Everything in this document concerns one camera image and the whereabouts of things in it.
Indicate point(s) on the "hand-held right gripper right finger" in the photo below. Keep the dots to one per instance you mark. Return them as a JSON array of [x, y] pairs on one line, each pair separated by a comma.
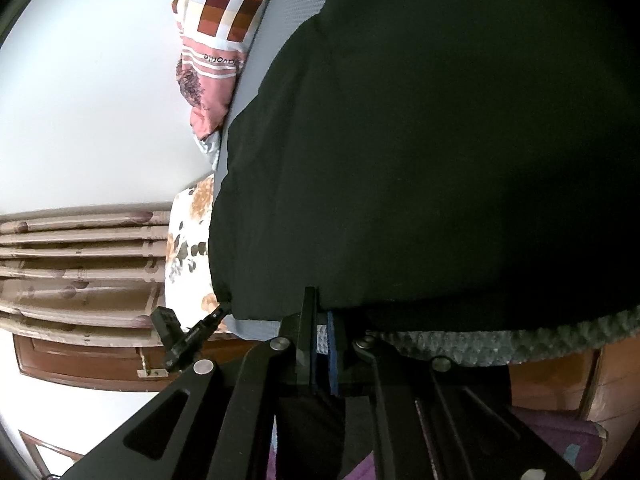
[[335, 360]]

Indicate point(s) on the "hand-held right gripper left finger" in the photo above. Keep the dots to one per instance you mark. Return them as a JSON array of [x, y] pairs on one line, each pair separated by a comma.
[[307, 345]]

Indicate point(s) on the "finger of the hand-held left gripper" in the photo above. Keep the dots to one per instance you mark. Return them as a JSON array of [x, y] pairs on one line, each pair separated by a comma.
[[214, 319]]

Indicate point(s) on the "black pants with orange lining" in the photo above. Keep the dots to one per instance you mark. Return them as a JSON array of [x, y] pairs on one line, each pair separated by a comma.
[[410, 160]]

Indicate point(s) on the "brass door latch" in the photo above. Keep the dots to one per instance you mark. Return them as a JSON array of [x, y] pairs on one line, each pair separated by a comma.
[[150, 371]]

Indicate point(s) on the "floral white pillow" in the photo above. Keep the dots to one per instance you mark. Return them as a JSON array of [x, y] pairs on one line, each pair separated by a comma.
[[187, 260]]

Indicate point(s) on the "brown wooden door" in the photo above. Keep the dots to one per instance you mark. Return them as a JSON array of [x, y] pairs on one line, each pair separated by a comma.
[[90, 362]]

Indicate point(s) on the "beige patterned curtain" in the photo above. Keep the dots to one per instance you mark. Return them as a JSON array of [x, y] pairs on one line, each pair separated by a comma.
[[75, 270]]

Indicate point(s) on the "grey patterned cloth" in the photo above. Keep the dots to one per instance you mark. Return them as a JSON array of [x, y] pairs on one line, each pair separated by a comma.
[[209, 147]]

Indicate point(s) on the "brown wooden furniture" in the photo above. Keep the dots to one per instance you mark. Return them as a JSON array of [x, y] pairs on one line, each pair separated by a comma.
[[575, 380]]

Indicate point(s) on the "grey mesh mattress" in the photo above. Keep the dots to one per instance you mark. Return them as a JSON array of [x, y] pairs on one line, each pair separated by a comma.
[[270, 35]]

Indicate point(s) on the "checked pink pillow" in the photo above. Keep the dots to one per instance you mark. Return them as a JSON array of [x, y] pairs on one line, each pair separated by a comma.
[[220, 25]]

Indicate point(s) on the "brown wooden frame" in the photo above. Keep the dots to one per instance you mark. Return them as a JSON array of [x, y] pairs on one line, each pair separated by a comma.
[[50, 445]]

